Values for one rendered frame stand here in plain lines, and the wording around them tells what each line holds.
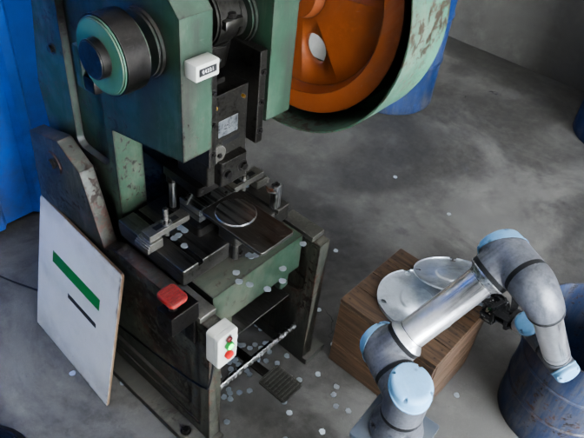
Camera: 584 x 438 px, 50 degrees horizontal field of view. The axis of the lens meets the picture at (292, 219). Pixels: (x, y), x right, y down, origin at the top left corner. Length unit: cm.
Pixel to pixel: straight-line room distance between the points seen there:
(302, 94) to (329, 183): 139
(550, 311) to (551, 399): 70
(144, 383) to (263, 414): 44
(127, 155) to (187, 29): 59
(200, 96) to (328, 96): 49
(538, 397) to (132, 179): 151
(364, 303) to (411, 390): 65
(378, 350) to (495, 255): 39
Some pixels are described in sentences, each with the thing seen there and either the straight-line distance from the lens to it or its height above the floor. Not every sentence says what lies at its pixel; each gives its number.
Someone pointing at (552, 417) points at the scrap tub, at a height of 21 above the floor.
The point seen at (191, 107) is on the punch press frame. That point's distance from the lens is 150.
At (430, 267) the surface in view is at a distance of 239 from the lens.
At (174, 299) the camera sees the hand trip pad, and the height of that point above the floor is 76.
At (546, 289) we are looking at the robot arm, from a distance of 160.
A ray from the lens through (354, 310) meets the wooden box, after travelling 221.
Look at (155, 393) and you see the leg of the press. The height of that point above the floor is 3.
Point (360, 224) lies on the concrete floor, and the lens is 306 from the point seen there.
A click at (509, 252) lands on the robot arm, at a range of 164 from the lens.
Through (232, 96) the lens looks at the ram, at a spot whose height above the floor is 115.
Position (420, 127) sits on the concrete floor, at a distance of 388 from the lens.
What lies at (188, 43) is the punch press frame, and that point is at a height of 137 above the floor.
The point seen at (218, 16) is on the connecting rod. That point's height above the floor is 138.
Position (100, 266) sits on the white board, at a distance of 205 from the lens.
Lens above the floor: 199
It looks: 41 degrees down
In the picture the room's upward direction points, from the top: 7 degrees clockwise
